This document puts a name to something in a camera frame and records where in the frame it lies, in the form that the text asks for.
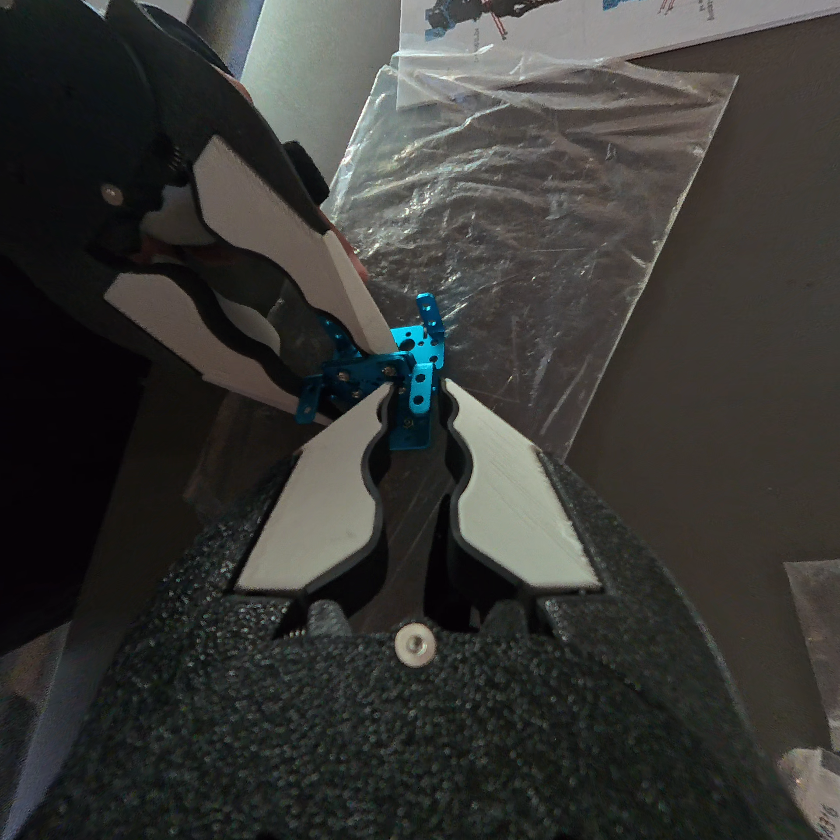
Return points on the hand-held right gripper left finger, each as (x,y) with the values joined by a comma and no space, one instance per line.
(308,525)

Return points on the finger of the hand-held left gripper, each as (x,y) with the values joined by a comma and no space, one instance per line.
(262,210)
(170,315)

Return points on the pile of small screw bags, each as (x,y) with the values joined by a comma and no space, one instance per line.
(817,623)

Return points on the clear plastic bag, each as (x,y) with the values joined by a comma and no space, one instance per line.
(525,229)

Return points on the blue metal bracket assembly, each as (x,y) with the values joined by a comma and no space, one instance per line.
(410,439)

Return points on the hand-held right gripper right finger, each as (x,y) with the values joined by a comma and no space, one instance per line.
(525,525)

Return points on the person's left hand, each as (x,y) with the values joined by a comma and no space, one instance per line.
(170,253)

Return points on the open instruction manual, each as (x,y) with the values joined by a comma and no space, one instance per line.
(656,33)

